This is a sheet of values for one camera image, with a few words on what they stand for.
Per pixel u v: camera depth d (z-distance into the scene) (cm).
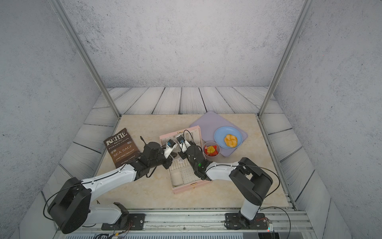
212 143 101
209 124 115
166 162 75
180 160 78
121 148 99
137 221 73
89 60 89
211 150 96
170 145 73
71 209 41
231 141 101
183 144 71
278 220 74
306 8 71
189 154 66
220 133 108
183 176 81
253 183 46
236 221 73
